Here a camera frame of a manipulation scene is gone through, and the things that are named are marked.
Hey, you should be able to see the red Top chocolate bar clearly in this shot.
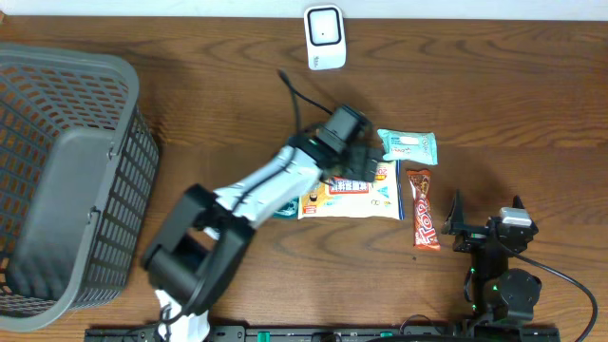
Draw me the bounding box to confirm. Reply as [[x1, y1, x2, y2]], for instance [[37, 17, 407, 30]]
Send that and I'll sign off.
[[407, 169, 441, 252]]

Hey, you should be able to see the small teal wipes pack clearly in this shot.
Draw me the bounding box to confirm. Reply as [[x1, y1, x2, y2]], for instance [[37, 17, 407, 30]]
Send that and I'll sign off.
[[377, 128, 438, 165]]

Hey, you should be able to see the large white wet wipes pack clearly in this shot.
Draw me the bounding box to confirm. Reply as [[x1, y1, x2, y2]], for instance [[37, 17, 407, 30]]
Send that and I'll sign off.
[[297, 161, 405, 220]]

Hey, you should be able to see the teal Listerine mouthwash bottle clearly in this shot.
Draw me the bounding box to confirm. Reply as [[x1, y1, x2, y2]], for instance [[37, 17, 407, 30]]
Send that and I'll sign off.
[[274, 198, 299, 219]]

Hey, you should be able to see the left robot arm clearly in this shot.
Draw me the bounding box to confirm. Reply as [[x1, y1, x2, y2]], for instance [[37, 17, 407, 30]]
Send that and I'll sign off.
[[142, 105, 377, 341]]

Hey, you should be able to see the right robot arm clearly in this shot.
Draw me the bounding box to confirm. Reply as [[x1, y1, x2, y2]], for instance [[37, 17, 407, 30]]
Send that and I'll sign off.
[[442, 193, 542, 331]]

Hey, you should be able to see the white barcode scanner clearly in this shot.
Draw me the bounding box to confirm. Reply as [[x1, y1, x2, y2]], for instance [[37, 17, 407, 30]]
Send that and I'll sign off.
[[303, 5, 347, 71]]

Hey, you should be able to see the grey plastic shopping basket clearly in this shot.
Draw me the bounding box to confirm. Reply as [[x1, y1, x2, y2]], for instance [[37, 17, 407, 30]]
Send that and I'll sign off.
[[1, 44, 160, 333]]

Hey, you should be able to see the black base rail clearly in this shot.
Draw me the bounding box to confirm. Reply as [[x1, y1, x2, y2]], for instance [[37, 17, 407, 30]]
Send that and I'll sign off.
[[84, 325, 561, 342]]

